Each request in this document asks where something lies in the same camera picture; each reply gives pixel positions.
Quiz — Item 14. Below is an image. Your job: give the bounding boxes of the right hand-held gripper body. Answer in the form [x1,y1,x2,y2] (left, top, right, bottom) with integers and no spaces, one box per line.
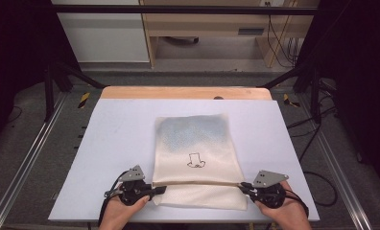
[250,170,290,210]

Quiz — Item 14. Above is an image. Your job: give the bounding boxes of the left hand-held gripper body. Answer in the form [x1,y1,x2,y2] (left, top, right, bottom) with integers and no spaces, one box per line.
[104,164,154,206]

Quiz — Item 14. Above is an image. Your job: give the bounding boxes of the cream mesh zipper laundry bag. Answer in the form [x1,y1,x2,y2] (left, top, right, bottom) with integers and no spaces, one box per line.
[152,112,249,212]

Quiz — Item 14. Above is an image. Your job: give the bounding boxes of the person's left hand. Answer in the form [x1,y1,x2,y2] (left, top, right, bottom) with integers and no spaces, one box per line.
[98,194,151,230]

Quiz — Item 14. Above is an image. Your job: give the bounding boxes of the person's right hand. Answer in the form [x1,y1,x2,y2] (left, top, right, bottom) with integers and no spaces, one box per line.
[254,180,313,230]

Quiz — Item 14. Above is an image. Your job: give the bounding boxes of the white foam board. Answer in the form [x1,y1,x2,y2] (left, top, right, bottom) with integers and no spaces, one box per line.
[48,98,321,223]

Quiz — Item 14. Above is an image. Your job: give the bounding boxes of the light wooden table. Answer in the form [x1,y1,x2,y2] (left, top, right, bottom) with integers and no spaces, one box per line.
[100,85,273,101]

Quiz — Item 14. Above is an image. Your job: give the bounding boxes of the black metal stand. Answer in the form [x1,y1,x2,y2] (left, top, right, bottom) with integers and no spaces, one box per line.
[258,60,323,125]
[43,59,107,123]

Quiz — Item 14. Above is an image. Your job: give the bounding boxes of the dark curtain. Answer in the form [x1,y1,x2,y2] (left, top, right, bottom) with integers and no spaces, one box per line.
[294,0,380,193]
[0,0,81,152]

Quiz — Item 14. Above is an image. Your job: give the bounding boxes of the white cabinet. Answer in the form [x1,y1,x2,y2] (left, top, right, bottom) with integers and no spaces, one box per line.
[50,0,151,63]

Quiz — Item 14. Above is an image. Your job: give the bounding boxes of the light wooden desk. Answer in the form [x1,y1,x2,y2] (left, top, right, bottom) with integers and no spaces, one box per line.
[139,0,321,69]

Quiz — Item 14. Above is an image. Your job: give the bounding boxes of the black gripper wrist strap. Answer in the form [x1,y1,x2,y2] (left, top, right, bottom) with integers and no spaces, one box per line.
[97,172,129,226]
[284,188,310,219]

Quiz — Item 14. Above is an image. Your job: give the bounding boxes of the aluminium floor rail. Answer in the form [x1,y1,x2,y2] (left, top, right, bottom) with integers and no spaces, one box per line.
[0,92,68,230]
[297,94,374,230]

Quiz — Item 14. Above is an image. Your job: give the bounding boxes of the yellow-handled tool right floor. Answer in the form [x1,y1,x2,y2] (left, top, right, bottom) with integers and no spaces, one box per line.
[282,93,301,108]

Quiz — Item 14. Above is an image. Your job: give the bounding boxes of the yellow-handled tool floor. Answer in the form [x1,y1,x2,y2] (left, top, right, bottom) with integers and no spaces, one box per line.
[77,91,92,109]
[282,93,301,108]

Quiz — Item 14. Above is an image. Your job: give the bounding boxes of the yellow-handled tool left floor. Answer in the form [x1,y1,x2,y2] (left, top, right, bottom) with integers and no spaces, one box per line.
[77,91,92,109]

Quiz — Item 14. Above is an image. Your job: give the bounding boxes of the thin black floor cable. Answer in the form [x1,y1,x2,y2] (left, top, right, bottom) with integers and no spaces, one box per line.
[1,104,23,127]

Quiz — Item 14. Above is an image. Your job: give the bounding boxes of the black hanging desk cables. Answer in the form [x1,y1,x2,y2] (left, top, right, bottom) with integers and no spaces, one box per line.
[264,1,300,69]

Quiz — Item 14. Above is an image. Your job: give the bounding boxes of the grey desk drawer handle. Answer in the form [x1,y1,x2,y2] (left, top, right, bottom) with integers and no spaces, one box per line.
[237,28,266,35]

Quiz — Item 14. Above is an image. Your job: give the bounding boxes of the black horizontal frame bar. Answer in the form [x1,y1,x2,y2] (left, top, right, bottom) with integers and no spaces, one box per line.
[50,4,321,15]

